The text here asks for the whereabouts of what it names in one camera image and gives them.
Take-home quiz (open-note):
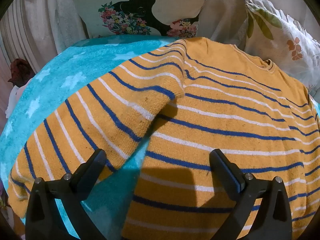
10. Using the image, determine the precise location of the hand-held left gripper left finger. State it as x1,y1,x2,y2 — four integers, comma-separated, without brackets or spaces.
25,149,107,240

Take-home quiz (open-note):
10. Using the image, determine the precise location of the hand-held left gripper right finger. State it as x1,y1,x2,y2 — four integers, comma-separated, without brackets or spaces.
209,149,293,240

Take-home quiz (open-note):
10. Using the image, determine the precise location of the yellow striped knit sweater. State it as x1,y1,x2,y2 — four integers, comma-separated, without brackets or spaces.
7,37,320,240

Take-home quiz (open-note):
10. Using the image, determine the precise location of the turquoise star printed blanket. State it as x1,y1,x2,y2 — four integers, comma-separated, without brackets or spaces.
0,35,187,240

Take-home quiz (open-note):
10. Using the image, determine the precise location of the white cloth bundle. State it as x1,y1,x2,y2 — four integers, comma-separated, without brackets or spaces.
5,84,28,120

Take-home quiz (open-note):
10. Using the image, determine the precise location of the dark red object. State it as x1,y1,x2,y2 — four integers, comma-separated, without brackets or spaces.
7,58,35,87

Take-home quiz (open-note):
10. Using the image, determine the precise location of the leaf print ruffled pillow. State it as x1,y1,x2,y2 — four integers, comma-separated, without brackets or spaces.
244,0,320,98

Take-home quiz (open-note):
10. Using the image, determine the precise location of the cream curtain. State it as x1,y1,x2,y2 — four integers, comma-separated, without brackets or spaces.
0,0,310,120

